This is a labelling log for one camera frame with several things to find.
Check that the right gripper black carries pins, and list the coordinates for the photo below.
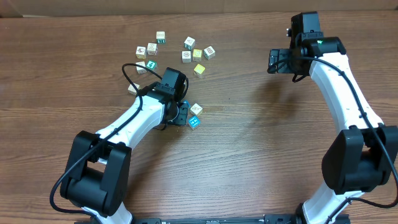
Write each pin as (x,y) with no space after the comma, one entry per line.
(277,61)

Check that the plain block red car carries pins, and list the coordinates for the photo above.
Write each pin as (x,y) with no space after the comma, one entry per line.
(196,110)

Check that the white block teal side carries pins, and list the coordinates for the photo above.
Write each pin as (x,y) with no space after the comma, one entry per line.
(189,43)

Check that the plain wooden block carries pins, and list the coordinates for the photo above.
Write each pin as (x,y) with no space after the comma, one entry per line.
(141,67)

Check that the green number 4 block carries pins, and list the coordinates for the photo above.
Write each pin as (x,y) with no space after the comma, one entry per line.
(152,65)

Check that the block with red picture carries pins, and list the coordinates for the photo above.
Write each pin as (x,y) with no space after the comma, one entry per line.
(141,52)

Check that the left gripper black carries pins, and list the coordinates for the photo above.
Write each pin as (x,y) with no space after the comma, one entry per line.
(183,116)

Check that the yellow top block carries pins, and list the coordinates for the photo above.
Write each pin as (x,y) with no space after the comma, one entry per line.
(197,55)

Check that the plain block red drawing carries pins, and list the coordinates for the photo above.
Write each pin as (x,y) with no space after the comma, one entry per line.
(186,56)

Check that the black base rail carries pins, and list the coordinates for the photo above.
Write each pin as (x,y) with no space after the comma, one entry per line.
(266,219)

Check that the yellow block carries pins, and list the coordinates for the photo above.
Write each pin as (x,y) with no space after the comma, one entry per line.
(199,71)
(197,55)

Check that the blue letter H block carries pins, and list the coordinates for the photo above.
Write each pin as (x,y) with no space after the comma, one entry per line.
(194,122)

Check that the blue number 5 block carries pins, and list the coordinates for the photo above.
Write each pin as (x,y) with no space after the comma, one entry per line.
(187,103)

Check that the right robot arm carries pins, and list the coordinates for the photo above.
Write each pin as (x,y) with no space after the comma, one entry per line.
(363,153)

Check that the white block green side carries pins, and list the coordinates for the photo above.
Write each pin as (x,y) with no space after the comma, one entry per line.
(209,52)

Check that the plain block K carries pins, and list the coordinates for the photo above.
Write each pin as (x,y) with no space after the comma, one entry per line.
(152,49)

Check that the block with teal side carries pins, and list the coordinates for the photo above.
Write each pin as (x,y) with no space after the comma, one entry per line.
(160,37)

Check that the plain block letter T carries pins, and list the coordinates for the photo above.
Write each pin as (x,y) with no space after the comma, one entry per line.
(132,89)

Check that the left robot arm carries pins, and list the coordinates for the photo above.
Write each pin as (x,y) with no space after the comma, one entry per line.
(96,174)

